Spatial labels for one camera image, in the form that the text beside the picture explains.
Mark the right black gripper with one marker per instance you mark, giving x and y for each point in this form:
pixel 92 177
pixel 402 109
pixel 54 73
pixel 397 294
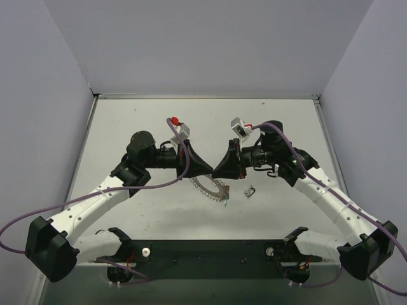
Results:
pixel 238 160

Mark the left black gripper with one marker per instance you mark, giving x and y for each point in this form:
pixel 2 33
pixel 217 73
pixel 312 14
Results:
pixel 183 160

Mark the large metal keyring with loops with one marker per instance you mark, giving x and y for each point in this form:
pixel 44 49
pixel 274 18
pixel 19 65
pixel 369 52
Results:
pixel 211 188

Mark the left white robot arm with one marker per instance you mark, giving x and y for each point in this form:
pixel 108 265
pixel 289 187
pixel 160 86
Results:
pixel 56 245

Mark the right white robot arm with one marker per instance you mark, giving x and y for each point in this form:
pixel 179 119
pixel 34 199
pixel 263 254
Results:
pixel 365 242

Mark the small silver key clip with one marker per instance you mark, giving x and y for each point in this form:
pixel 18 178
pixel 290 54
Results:
pixel 250 191

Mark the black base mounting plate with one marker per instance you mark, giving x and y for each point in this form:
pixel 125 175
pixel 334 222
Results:
pixel 210 259

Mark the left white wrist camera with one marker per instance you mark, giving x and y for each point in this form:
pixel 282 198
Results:
pixel 182 130

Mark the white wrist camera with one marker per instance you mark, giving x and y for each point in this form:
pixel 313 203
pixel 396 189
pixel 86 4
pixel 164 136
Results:
pixel 182 130
pixel 242 129

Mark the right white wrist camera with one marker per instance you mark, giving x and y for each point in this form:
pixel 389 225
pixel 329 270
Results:
pixel 242 129

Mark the aluminium front rail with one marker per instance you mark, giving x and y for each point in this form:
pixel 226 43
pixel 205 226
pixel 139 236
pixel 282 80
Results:
pixel 62 262

